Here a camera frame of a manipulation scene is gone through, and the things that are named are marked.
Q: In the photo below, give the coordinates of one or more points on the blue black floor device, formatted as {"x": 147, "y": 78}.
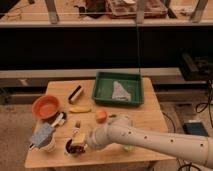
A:
{"x": 195, "y": 128}

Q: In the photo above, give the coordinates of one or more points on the green spoon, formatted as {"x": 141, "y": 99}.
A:
{"x": 126, "y": 148}

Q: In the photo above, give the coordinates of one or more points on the yellow banana toy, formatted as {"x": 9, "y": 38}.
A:
{"x": 78, "y": 109}

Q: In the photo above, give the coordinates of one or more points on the green plastic tray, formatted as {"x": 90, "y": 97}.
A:
{"x": 103, "y": 88}

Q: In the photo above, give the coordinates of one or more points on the white handled black spatula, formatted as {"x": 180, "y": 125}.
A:
{"x": 61, "y": 118}

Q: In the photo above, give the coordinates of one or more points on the dark purple grapes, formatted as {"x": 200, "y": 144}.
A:
{"x": 71, "y": 149}

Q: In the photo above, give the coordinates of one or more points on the wooden table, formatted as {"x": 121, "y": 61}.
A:
{"x": 148, "y": 116}

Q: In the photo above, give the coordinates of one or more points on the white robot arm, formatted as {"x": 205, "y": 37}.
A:
{"x": 194, "y": 148}

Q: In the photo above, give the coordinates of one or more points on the grey cloth in tray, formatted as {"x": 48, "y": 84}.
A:
{"x": 119, "y": 93}

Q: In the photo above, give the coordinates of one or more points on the white cup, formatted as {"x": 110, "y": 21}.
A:
{"x": 50, "y": 145}

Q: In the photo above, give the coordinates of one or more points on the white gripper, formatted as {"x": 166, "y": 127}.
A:
{"x": 96, "y": 139}

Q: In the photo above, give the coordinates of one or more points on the orange bowl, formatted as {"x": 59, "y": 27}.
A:
{"x": 45, "y": 107}

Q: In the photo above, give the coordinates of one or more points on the silver metal cup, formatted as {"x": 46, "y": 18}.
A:
{"x": 71, "y": 141}

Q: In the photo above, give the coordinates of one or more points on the small silver brown object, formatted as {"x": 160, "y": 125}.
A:
{"x": 76, "y": 128}

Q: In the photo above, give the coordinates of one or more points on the black box on shelf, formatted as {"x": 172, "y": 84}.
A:
{"x": 196, "y": 68}

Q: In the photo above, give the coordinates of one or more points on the black white brush block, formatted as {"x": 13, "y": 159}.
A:
{"x": 75, "y": 94}

